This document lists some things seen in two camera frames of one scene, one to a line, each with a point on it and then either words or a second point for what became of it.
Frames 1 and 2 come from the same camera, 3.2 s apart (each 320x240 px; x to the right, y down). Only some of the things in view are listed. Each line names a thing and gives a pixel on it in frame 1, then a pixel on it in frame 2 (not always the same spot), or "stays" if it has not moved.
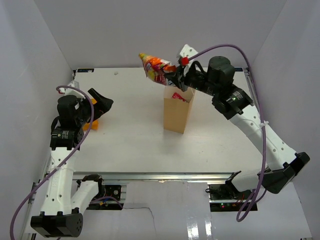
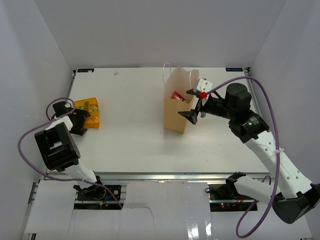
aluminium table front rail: [157, 176] stays
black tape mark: [85, 70] stays
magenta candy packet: [176, 95] stays
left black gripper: [92, 109] -> [78, 121]
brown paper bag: [176, 112] stays
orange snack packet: [156, 69] -> [175, 95]
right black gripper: [182, 78] -> [198, 106]
